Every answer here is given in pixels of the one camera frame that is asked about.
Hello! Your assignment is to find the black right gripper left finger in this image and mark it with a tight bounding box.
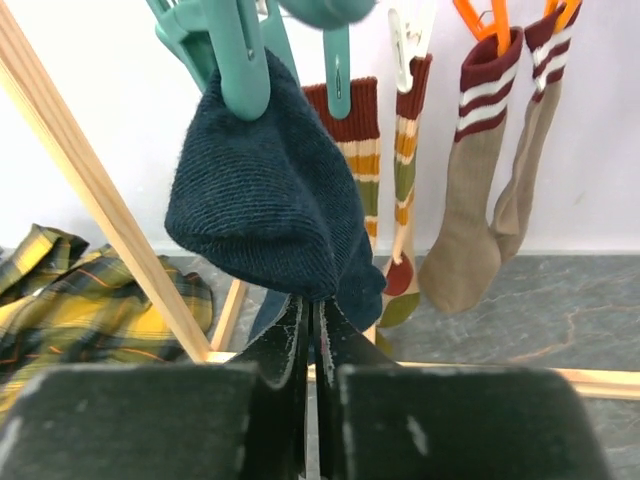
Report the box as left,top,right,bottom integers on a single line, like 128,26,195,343
1,297,306,479

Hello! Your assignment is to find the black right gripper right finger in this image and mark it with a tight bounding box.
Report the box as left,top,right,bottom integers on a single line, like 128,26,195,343
314,300,612,479

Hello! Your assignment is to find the maroon beige striped sock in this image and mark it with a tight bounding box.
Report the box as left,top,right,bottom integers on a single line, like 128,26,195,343
378,54,433,328
303,77,381,249

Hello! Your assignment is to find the navy blue sock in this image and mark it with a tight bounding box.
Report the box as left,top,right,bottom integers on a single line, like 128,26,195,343
165,54,385,330

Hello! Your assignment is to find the white oval clip hanger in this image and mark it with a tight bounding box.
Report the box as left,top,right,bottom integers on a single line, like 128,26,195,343
144,0,584,124

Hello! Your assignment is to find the beige maroon white-striped sock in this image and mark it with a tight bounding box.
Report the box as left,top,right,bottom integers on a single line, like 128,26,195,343
418,27,524,313
491,1,581,263

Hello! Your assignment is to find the yellow plaid shirt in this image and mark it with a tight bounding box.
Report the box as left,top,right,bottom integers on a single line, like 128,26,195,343
1,225,185,413

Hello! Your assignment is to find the wooden clothes rack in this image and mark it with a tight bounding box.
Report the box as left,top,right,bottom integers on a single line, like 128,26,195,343
0,9,640,401

